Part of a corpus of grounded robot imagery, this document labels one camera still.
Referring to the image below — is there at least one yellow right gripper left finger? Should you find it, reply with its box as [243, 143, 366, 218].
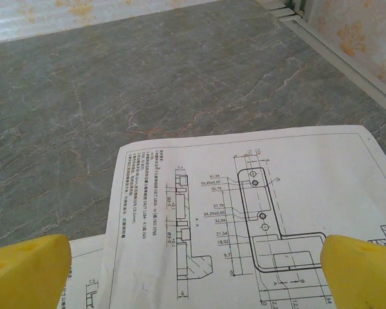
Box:
[0, 234, 73, 309]

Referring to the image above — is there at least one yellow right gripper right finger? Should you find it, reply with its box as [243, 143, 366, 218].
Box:
[320, 234, 386, 309]

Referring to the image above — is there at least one white technical drawing paper sheet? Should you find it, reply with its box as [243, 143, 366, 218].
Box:
[57, 234, 112, 309]
[100, 124, 386, 309]

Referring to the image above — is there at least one aluminium side frame rail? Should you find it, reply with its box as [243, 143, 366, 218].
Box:
[268, 6, 386, 109]

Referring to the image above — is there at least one aluminium corner frame post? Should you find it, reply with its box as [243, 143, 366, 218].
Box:
[284, 0, 313, 15]

